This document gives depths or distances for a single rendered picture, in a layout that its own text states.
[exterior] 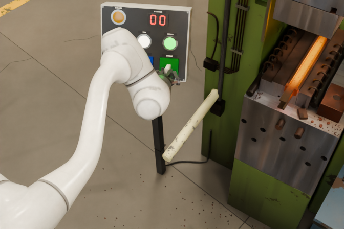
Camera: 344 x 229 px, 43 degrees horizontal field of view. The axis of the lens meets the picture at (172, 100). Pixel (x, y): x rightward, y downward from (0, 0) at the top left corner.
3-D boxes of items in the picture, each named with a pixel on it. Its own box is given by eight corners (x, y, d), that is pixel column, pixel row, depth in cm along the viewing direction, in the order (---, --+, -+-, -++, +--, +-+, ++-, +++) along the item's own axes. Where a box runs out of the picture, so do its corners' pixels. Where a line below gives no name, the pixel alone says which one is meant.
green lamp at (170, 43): (173, 52, 164) (172, 43, 161) (163, 47, 166) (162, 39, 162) (177, 47, 166) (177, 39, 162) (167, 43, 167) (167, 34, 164)
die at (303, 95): (306, 110, 164) (312, 95, 157) (258, 89, 171) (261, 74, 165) (343, 45, 186) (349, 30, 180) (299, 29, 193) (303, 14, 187)
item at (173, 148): (171, 164, 187) (171, 158, 183) (160, 159, 189) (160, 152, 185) (220, 98, 211) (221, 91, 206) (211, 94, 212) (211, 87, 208)
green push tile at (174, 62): (178, 77, 168) (179, 58, 165) (158, 76, 169) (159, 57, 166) (178, 76, 169) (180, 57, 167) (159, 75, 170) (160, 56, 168)
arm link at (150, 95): (178, 98, 139) (157, 63, 136) (172, 116, 125) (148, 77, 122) (150, 113, 142) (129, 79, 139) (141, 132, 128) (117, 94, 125)
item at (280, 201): (291, 239, 225) (311, 197, 189) (226, 204, 239) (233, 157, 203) (329, 161, 255) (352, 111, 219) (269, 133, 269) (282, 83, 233)
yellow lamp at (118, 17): (121, 26, 163) (120, 17, 160) (111, 21, 165) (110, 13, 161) (126, 21, 165) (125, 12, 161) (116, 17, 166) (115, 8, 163)
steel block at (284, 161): (311, 197, 189) (339, 137, 155) (233, 157, 203) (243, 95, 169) (352, 111, 219) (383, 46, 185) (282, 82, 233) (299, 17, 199)
